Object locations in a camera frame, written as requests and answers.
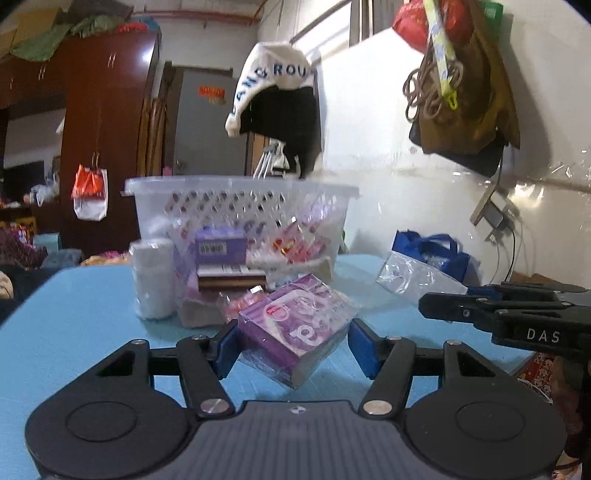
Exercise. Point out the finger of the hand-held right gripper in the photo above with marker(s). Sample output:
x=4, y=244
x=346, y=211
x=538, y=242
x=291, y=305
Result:
x=461, y=307
x=526, y=290

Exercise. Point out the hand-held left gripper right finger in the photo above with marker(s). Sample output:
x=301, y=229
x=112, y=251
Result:
x=367, y=348

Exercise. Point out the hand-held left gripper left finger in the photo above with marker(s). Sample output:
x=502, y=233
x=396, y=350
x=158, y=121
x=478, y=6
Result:
x=227, y=348

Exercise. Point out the purple box white print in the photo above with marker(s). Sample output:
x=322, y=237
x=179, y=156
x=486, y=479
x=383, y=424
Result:
x=295, y=323

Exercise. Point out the clear plastic lattice basket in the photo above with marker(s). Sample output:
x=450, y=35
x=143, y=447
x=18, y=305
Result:
x=231, y=203

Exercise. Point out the grey beige box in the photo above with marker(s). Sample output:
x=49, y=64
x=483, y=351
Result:
x=203, y=311

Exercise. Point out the pink snack packet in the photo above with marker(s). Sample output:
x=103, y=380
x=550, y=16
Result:
x=240, y=302

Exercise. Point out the clear plastic bag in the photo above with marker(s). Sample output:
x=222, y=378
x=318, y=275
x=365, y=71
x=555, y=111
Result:
x=418, y=274

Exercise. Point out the blue tote bag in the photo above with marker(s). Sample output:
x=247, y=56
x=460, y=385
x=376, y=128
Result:
x=431, y=251

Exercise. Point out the white and brown box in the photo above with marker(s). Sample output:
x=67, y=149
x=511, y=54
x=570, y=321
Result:
x=231, y=277

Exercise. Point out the purple box with barcode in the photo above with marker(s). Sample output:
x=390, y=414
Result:
x=220, y=247

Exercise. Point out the white roll stack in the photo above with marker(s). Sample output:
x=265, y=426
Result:
x=152, y=277

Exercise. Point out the red snack packet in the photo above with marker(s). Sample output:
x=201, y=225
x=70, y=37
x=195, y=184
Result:
x=295, y=242

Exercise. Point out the black hanging bag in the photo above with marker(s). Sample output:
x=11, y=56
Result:
x=471, y=157

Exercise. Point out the yellow blanket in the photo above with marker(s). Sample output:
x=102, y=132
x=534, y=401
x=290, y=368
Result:
x=106, y=259

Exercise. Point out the metal crutches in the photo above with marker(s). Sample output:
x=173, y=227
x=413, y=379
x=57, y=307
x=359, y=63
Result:
x=270, y=161

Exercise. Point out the brown hanging bag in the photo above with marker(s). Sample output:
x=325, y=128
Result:
x=475, y=92

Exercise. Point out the orange and white plastic bag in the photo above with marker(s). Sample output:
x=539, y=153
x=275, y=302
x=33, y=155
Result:
x=90, y=194

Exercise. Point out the grey door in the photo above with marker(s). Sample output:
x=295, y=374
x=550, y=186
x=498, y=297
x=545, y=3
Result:
x=207, y=134

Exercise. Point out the wooden planks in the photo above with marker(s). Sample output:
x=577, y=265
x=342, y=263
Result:
x=154, y=129

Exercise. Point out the dark brown wooden wardrobe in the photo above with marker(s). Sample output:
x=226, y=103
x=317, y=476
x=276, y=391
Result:
x=106, y=138

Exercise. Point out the red door sign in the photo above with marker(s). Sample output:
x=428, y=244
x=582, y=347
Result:
x=212, y=93

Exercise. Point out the white and black jacket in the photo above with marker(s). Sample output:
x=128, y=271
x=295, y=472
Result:
x=281, y=92

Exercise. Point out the red plastic bag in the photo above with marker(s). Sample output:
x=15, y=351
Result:
x=415, y=23

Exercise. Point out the green cloth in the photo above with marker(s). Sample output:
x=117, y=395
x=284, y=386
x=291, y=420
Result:
x=46, y=39

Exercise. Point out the wall power adapter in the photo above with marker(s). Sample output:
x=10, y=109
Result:
x=494, y=214

